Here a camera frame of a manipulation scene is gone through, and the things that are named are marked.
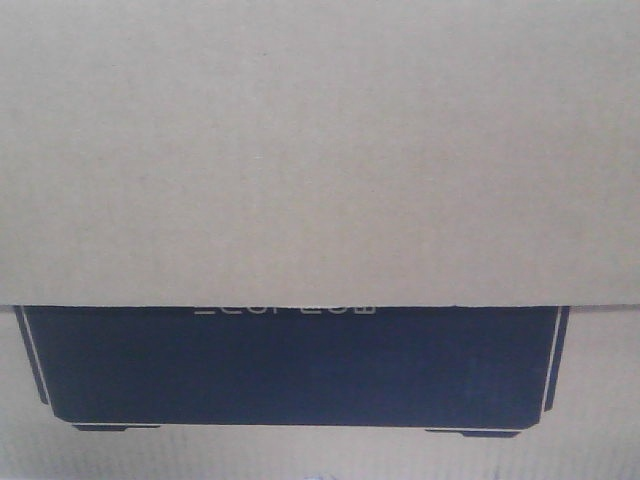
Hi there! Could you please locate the brown cardboard box black print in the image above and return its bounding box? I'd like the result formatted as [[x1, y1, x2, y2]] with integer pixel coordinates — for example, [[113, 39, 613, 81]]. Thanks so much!
[[1, 1, 639, 479]]

